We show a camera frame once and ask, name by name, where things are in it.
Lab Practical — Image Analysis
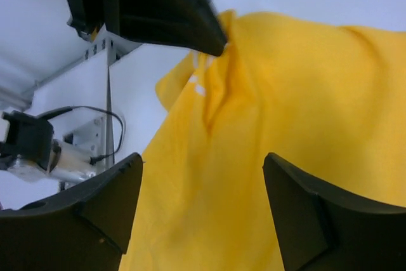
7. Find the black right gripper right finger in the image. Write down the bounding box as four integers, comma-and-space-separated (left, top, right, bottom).
263, 153, 405, 270

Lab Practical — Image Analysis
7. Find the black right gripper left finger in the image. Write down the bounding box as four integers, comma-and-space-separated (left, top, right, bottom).
1, 153, 143, 270

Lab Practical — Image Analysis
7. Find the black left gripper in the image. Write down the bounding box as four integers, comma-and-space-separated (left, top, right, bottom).
67, 0, 228, 56

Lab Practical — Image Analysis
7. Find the yellow pillowcase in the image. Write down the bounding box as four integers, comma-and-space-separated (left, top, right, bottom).
120, 11, 405, 270

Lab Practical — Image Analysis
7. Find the black thin base cable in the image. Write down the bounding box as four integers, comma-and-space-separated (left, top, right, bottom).
36, 105, 125, 166

